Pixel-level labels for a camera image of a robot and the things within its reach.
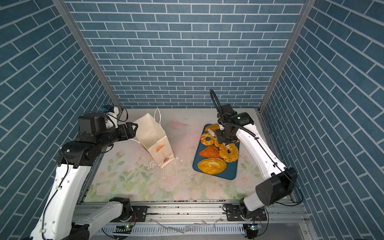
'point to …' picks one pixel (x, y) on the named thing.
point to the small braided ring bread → (207, 142)
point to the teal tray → (230, 172)
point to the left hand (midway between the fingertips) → (132, 125)
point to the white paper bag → (152, 136)
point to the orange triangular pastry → (210, 151)
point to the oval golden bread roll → (213, 127)
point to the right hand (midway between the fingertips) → (221, 136)
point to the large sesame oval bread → (212, 166)
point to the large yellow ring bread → (228, 157)
